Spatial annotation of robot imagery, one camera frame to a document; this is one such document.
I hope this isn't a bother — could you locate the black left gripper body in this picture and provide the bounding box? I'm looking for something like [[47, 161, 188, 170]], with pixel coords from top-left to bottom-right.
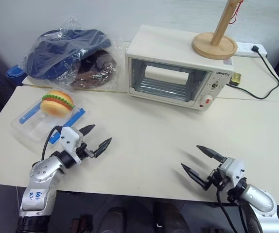
[[77, 142, 94, 161]]

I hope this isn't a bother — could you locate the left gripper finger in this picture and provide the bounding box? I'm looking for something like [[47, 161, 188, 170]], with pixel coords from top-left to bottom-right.
[[79, 124, 96, 136], [92, 137, 113, 159]]

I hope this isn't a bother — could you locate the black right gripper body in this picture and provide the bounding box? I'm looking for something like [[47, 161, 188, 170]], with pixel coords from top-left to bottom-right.
[[206, 166, 230, 192]]

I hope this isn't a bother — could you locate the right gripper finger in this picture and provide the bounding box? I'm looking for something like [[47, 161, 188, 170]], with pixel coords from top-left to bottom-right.
[[181, 163, 210, 191], [195, 145, 227, 164]]

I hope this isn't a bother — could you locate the white toaster oven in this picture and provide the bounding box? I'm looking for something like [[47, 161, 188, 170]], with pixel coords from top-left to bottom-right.
[[124, 31, 235, 112]]

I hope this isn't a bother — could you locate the toy hamburger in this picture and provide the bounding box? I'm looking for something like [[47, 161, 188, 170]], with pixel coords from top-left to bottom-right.
[[40, 90, 75, 118]]

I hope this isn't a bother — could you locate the clear container with blue clips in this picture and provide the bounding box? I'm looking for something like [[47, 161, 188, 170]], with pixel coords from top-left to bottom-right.
[[11, 98, 87, 144]]

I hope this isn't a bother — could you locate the brown cloth hat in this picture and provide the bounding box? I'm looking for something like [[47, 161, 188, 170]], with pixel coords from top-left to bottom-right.
[[70, 50, 119, 87]]

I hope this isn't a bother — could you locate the small yellow block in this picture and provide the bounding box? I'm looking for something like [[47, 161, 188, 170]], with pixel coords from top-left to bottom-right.
[[230, 72, 243, 86]]

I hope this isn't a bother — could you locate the dark blue cloth hat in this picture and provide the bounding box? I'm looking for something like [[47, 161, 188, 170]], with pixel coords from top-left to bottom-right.
[[24, 29, 113, 80]]

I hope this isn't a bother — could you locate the clear plastic bag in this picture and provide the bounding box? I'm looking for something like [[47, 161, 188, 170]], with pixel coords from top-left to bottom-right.
[[22, 16, 128, 92]]

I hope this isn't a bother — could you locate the wooden stand with round base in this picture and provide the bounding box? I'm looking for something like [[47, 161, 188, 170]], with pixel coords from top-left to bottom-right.
[[192, 0, 238, 60]]

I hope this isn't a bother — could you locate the white power strip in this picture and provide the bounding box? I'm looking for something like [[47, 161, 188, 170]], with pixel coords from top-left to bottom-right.
[[233, 41, 268, 58]]

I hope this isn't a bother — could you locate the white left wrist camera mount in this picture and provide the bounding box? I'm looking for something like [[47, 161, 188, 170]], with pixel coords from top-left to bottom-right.
[[59, 126, 82, 164]]

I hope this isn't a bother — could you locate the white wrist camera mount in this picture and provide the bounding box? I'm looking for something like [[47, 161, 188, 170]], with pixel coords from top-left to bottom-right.
[[220, 157, 245, 189], [59, 126, 82, 164]]

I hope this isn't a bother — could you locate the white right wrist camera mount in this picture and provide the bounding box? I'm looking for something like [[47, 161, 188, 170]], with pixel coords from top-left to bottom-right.
[[220, 157, 245, 189]]

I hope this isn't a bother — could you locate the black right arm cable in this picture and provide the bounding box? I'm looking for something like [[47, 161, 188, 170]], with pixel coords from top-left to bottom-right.
[[215, 188, 259, 233]]

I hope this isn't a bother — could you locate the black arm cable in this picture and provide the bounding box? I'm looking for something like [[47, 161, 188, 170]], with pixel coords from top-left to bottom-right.
[[215, 188, 259, 233], [42, 126, 63, 161]]

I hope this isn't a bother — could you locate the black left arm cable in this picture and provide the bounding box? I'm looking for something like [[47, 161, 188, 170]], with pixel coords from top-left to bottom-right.
[[42, 126, 63, 161]]

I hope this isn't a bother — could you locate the black plug with cable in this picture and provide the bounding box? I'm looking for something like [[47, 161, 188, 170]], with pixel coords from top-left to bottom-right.
[[225, 45, 279, 100]]

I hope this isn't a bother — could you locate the red string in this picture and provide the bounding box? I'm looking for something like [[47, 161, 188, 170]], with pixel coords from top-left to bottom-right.
[[227, 0, 245, 25]]

